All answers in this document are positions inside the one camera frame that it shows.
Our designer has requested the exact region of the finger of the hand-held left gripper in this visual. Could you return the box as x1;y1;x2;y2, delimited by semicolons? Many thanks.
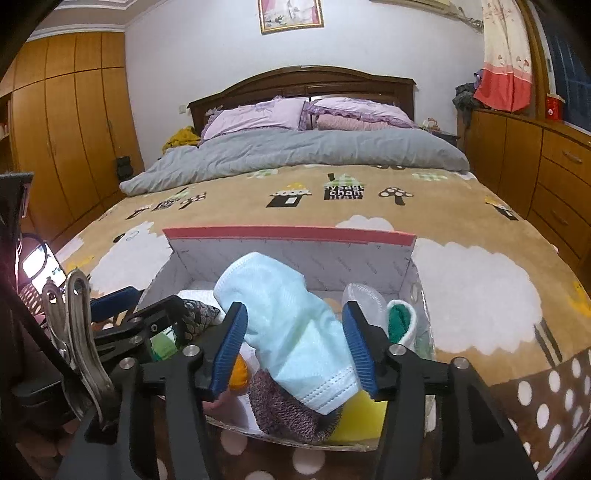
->
95;295;188;370
90;286;141;320

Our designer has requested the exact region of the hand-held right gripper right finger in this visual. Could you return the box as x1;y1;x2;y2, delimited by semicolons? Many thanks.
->
342;301;539;480

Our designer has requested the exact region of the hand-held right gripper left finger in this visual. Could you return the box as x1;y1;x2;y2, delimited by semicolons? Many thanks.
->
55;301;249;480

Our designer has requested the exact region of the dark patterned sock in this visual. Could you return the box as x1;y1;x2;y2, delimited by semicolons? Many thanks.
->
182;299;221;344

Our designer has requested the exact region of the green and white sock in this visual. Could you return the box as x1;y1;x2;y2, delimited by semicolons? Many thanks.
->
388;300;419;344

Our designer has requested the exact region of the light blue sock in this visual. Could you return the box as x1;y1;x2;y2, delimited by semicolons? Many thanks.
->
215;251;358;416

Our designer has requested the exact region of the purple knit sock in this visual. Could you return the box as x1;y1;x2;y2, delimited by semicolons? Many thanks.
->
249;369;342;444

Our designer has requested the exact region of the red cardboard box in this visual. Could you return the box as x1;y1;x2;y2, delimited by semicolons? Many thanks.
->
139;226;437;450

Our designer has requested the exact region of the orange cloth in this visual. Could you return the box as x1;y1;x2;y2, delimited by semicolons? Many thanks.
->
228;357;250;388

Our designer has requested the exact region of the metal spring clip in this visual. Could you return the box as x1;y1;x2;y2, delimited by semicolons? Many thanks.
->
41;270;118;425

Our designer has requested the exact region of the clear plastic pouch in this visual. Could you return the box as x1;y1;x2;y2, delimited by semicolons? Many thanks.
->
342;281;387;326

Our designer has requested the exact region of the white cloth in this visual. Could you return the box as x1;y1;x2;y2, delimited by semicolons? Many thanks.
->
178;288;220;308

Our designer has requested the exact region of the yellow sponge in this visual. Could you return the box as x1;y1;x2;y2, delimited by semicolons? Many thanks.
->
330;392;389;446

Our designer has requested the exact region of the smartphone with lit screen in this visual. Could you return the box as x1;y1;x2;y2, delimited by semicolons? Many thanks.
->
22;244;68;287

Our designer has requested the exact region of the brown printed blanket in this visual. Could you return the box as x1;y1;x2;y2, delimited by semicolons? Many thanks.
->
51;164;591;480

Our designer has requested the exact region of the wooden wardrobe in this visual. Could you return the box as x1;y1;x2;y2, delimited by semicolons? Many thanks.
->
0;31;144;241

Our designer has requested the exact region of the yellow cloth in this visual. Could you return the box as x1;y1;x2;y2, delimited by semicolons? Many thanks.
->
161;126;201;153

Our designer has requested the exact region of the grey duvet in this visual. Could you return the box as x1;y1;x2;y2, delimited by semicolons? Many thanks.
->
119;127;471;195

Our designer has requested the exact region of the pink striped pillow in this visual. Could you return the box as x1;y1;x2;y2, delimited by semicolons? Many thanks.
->
316;114;398;131

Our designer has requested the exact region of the plain purple pillow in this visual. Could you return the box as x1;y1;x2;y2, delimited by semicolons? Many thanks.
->
201;98;308;139

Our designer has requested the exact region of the purple ruffled pillow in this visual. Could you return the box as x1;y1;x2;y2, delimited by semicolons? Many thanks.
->
305;97;416;129

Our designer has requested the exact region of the wooden dresser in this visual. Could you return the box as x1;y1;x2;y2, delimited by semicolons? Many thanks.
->
457;107;591;273

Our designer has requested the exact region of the pile of dark clothes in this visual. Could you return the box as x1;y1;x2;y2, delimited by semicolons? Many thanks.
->
452;69;483;130

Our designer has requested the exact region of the dark wooden headboard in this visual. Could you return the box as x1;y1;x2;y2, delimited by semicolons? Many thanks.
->
188;65;416;132

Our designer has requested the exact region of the floral curtain with red hem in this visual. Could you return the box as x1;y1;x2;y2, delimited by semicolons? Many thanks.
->
473;0;532;112

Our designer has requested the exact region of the framed wall photo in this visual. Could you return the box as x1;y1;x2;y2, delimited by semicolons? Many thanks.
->
257;0;325;35

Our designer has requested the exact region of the wall air conditioner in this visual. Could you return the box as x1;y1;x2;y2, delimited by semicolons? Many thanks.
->
369;0;452;12

